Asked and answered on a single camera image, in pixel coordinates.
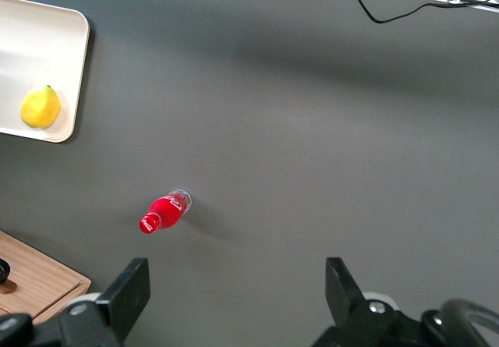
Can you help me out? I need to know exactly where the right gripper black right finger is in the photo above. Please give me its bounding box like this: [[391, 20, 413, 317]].
[[311, 257, 402, 347]]

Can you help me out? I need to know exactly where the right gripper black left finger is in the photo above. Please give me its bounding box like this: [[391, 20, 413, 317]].
[[58, 257, 151, 347]]

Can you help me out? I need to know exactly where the cream plastic tray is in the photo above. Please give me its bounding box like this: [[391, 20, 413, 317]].
[[0, 0, 91, 144]]

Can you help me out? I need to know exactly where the wooden board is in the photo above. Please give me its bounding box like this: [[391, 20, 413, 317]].
[[0, 229, 93, 326]]

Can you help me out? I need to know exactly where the red cola bottle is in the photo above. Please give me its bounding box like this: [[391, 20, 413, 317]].
[[138, 189, 193, 236]]

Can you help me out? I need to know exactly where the yellow lemon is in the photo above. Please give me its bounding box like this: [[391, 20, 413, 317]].
[[19, 84, 62, 129]]

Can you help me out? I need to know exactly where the translucent grey hose loop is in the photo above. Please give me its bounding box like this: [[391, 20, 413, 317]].
[[423, 298, 499, 347]]

